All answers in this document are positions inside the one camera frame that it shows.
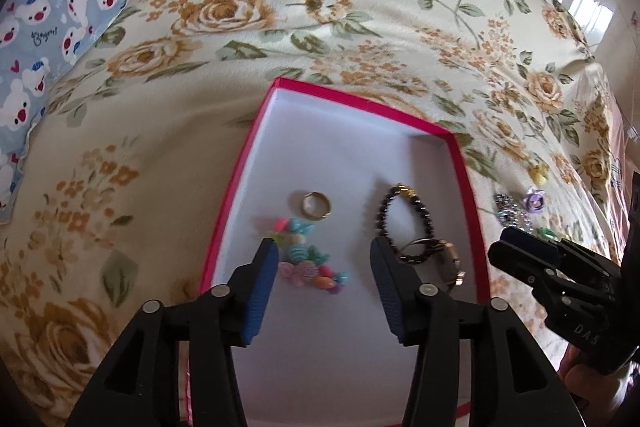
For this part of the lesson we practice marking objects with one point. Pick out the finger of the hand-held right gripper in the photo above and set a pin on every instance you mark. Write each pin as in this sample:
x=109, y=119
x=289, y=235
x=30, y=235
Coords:
x=520, y=264
x=530, y=239

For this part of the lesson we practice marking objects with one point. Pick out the person's right hand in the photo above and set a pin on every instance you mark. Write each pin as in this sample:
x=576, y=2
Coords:
x=580, y=379

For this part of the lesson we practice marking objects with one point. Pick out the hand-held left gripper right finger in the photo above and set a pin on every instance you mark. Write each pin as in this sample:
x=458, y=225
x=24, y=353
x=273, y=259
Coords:
x=395, y=292

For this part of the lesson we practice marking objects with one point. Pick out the red jewelry box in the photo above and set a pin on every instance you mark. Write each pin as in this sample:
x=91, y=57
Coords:
x=325, y=147

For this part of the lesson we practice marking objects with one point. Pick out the blue bear print pillow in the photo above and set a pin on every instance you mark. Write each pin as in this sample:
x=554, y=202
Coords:
x=50, y=32

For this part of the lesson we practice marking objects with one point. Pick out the wristwatch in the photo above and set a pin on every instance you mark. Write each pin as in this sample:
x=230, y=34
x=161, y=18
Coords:
x=450, y=259

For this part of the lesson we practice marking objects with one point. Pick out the floral blanket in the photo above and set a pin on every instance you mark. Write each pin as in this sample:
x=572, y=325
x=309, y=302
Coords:
x=350, y=7

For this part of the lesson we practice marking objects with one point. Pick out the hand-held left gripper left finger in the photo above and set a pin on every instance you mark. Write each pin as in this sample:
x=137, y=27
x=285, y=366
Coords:
x=260, y=292

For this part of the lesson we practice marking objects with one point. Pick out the yellow hair ornament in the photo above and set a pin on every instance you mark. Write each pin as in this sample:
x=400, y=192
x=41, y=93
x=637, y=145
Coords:
x=539, y=175

